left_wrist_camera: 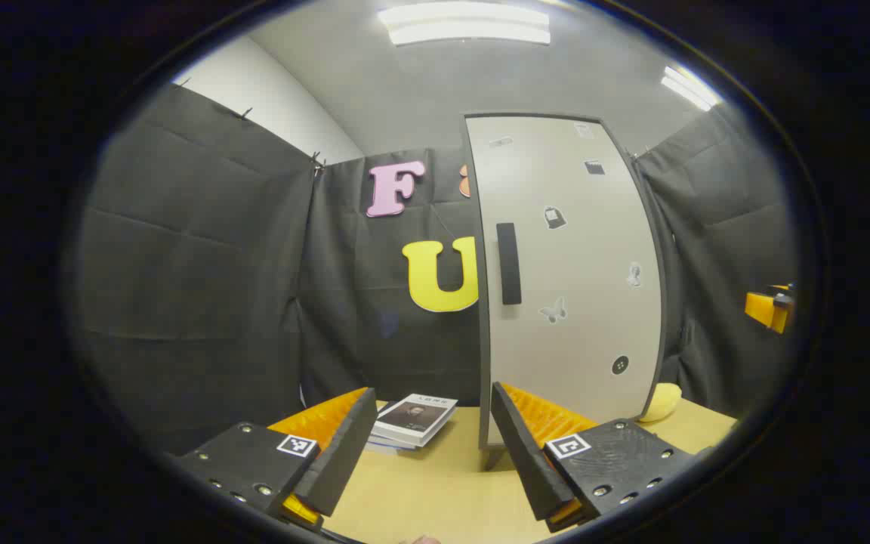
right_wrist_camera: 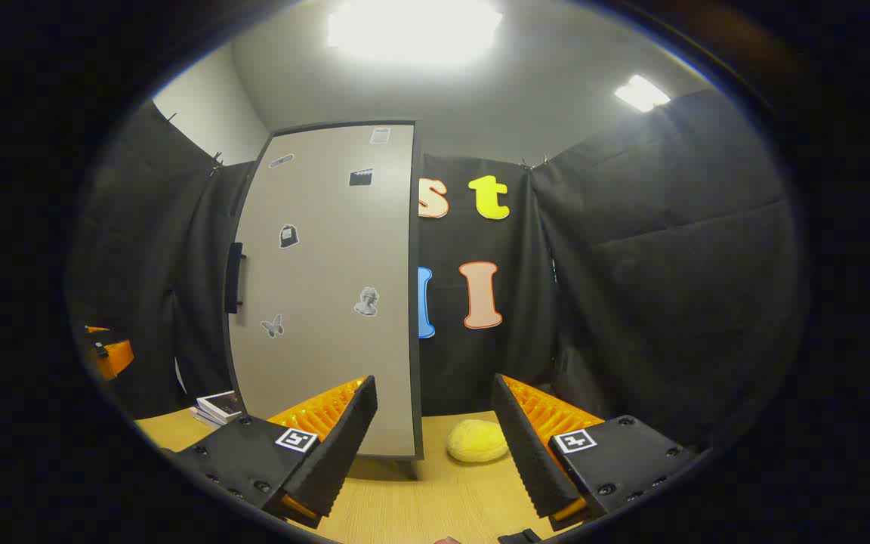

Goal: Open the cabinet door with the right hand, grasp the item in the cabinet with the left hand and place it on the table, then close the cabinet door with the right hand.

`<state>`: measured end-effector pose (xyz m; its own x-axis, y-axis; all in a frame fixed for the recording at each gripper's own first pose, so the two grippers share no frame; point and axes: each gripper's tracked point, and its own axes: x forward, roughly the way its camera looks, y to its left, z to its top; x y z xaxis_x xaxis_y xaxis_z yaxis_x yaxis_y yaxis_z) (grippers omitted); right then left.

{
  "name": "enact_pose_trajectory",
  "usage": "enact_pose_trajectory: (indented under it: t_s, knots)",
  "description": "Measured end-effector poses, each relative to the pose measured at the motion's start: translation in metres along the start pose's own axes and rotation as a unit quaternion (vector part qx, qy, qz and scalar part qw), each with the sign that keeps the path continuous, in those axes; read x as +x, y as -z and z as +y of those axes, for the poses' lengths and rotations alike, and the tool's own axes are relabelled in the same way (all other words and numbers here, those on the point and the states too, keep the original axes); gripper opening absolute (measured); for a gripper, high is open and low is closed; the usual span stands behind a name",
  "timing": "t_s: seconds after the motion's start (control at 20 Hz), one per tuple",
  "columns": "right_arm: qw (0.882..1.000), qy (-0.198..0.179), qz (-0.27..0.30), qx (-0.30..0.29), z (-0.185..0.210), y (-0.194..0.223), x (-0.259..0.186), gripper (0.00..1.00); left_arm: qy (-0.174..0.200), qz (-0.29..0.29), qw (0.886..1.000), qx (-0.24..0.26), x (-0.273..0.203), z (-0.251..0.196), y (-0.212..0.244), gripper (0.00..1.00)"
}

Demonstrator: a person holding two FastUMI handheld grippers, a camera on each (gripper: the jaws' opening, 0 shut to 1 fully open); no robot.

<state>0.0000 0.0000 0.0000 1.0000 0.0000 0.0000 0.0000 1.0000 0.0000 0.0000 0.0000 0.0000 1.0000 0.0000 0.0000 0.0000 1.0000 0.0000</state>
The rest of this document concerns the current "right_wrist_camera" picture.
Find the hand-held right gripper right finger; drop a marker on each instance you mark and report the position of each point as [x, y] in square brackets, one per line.
[529, 446]

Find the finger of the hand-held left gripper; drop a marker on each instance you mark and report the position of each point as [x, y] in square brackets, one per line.
[114, 355]

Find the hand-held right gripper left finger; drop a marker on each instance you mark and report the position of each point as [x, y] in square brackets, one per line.
[340, 446]

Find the grey cabinet door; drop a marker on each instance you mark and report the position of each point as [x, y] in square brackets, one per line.
[322, 249]

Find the yellow round sponge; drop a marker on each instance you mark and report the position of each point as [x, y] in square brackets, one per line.
[477, 440]

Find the stack of thin books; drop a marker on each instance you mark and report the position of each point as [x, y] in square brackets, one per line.
[220, 408]

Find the black backdrop cloth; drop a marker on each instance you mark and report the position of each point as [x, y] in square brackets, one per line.
[669, 264]

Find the small ceiling light panel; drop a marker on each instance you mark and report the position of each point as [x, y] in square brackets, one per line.
[641, 93]

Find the large ceiling light panel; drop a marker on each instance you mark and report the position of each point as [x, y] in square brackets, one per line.
[412, 30]

